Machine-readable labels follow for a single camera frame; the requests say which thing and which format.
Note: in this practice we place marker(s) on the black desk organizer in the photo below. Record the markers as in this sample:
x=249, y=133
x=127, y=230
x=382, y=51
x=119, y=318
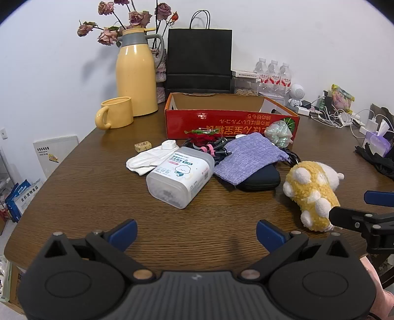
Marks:
x=328, y=98

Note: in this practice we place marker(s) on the white small plastic device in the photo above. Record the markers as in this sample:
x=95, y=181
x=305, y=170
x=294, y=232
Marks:
x=169, y=144

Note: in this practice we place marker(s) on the blue white packet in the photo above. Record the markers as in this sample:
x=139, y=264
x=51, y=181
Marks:
x=10, y=206
x=29, y=200

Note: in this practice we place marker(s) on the white spiral calendar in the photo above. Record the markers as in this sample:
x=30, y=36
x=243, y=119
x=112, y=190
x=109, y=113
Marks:
x=58, y=153

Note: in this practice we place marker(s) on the green small bottle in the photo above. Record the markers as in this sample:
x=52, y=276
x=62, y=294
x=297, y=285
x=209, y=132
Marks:
x=321, y=103

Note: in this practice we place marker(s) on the yellow thermos jug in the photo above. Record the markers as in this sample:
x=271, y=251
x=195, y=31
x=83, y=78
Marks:
x=135, y=77

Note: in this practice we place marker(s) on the small wooden block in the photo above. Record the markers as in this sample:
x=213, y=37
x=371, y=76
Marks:
x=141, y=146

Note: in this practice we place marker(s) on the pink fuzzy vase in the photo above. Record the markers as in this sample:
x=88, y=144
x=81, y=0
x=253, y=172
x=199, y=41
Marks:
x=160, y=77

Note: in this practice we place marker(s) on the white gloves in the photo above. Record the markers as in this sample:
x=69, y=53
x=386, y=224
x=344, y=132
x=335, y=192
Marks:
x=144, y=160

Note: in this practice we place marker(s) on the purple knit pouch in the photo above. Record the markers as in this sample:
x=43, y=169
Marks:
x=246, y=160

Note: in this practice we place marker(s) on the white plastic container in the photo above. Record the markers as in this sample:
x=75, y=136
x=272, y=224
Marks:
x=175, y=181

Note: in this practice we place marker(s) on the black gloves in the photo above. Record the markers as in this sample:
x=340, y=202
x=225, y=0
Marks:
x=378, y=161

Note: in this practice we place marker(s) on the white charger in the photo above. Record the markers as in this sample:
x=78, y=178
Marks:
x=303, y=110

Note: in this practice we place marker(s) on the yellow mug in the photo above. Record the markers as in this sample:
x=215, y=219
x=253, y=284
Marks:
x=118, y=112

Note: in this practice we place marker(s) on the clear seed container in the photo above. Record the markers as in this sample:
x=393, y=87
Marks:
x=246, y=87

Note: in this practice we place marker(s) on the white power adapter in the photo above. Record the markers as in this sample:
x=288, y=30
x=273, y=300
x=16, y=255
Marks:
x=372, y=126

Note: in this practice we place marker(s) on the yellow white plush toy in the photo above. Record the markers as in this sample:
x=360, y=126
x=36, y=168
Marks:
x=311, y=190

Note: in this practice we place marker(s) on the purple tissue box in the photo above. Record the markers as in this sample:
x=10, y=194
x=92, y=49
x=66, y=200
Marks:
x=380, y=144

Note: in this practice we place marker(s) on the yellow green snack packet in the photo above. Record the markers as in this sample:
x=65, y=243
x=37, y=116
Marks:
x=341, y=98

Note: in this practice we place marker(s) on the black charger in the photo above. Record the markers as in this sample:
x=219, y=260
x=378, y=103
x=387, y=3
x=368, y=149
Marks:
x=306, y=103

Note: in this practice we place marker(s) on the black paper bag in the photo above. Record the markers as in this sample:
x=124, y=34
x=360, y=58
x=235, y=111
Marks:
x=198, y=58

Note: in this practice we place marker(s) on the black glasses case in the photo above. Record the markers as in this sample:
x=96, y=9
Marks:
x=261, y=181

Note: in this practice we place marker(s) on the brown cardboard carton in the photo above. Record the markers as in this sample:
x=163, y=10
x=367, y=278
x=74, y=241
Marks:
x=15, y=289

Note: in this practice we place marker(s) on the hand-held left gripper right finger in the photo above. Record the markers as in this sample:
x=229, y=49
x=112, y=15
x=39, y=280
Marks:
x=271, y=235

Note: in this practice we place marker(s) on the red cardboard box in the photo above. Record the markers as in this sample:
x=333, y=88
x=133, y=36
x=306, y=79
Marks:
x=215, y=118

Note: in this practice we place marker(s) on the iridescent bead bag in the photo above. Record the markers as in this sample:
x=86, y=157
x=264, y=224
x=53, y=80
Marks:
x=278, y=134

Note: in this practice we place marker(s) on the red artificial rose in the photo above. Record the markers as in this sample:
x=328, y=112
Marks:
x=203, y=137

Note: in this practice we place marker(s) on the white wall switch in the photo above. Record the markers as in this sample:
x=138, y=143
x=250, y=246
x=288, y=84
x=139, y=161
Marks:
x=3, y=134

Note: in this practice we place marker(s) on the white robot toy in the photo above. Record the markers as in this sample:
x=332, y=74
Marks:
x=297, y=92

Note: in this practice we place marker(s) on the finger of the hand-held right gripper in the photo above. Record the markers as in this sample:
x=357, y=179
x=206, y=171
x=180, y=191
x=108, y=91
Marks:
x=380, y=198
x=347, y=217

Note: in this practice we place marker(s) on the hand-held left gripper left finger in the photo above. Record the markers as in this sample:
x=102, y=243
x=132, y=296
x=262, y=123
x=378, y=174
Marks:
x=124, y=233

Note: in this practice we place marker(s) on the person's right hand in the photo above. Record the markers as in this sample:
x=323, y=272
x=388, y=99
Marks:
x=383, y=303

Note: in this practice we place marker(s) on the dried rose bouquet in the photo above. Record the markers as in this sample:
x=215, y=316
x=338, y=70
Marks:
x=135, y=18

